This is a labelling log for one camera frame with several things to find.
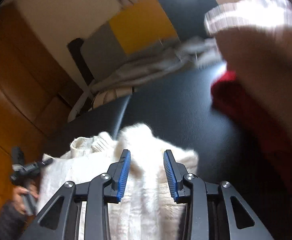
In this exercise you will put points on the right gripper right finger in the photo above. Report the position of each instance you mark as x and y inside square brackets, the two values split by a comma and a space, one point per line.
[213, 211]

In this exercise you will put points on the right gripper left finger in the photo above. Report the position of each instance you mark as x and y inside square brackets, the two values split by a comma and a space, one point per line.
[60, 217]

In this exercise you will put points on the white knitted sweater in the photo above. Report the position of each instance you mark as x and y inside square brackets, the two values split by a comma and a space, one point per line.
[147, 210]

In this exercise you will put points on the dark sleeved left forearm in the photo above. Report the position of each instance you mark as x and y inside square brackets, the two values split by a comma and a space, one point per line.
[12, 222]

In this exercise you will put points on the left hand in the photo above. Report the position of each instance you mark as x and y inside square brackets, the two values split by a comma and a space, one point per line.
[18, 196]

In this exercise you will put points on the red garment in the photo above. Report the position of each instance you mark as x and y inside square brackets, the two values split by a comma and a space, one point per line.
[230, 97]

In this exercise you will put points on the grey cloth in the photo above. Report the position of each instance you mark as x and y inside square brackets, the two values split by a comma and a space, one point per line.
[160, 60]

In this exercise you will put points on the yellow grey black cushion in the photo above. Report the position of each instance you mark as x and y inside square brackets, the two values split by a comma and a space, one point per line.
[135, 28]

